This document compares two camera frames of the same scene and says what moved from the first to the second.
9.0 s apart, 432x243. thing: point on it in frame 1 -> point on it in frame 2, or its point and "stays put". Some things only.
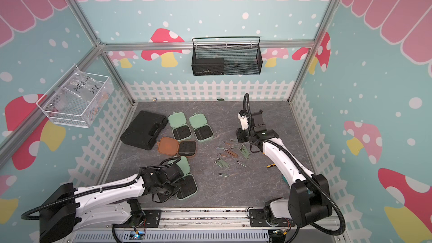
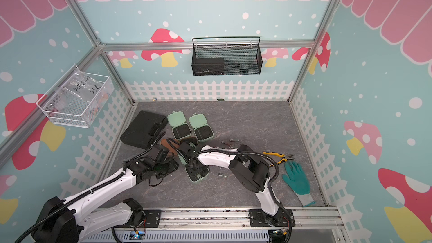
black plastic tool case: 143,130 stays put
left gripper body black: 169,191 -> 163,169
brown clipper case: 172,146 stays put
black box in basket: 208,66 stays put
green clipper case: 178,121 stays put
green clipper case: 188,188 -> 196,172
